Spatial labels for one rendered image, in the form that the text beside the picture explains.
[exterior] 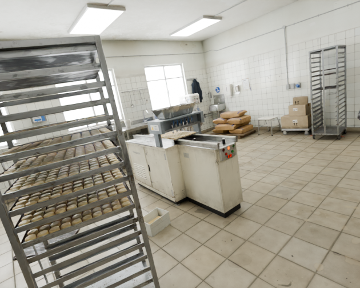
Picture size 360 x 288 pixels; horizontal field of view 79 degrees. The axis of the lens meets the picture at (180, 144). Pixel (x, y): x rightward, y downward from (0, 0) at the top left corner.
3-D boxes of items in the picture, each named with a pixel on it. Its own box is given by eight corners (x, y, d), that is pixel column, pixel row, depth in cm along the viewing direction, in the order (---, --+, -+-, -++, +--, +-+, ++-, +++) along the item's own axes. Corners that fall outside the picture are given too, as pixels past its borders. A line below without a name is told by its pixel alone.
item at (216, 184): (187, 202, 305) (175, 140, 285) (205, 192, 323) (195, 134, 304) (225, 220, 248) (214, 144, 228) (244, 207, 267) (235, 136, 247)
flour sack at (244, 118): (240, 124, 584) (239, 118, 580) (226, 125, 614) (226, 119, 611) (252, 119, 632) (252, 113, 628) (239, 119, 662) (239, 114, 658)
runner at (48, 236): (139, 204, 136) (138, 200, 135) (139, 206, 133) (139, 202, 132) (18, 248, 112) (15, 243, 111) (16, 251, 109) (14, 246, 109)
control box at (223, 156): (219, 160, 236) (218, 148, 233) (234, 154, 249) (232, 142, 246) (222, 161, 233) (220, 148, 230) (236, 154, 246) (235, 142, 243)
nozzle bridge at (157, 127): (152, 146, 301) (147, 122, 294) (192, 133, 341) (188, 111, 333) (164, 148, 275) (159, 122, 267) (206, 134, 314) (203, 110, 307)
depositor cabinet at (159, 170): (136, 186, 397) (125, 141, 378) (168, 172, 436) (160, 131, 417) (176, 208, 294) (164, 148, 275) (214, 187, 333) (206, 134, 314)
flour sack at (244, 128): (242, 134, 591) (241, 128, 587) (228, 134, 621) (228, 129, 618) (255, 128, 637) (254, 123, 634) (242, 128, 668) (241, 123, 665)
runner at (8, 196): (128, 163, 130) (127, 158, 129) (130, 164, 127) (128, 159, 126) (-1, 200, 106) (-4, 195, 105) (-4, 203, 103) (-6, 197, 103)
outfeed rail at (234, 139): (150, 134, 405) (149, 130, 403) (151, 134, 406) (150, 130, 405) (236, 142, 243) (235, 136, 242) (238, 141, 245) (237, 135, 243)
